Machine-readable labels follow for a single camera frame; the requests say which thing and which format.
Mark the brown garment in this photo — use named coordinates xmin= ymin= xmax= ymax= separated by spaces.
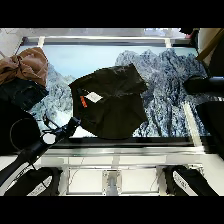
xmin=0 ymin=46 xmax=50 ymax=88

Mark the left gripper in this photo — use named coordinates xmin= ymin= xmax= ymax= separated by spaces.
xmin=63 ymin=116 xmax=82 ymax=137

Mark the black cable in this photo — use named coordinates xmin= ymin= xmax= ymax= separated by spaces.
xmin=9 ymin=117 xmax=46 ymax=152

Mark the black garment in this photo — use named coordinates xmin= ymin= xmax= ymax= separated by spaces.
xmin=0 ymin=99 xmax=43 ymax=156

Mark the silver frame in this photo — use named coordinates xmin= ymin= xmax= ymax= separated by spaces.
xmin=0 ymin=146 xmax=224 ymax=197

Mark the dark green garment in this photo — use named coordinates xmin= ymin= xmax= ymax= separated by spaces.
xmin=68 ymin=63 xmax=150 ymax=140

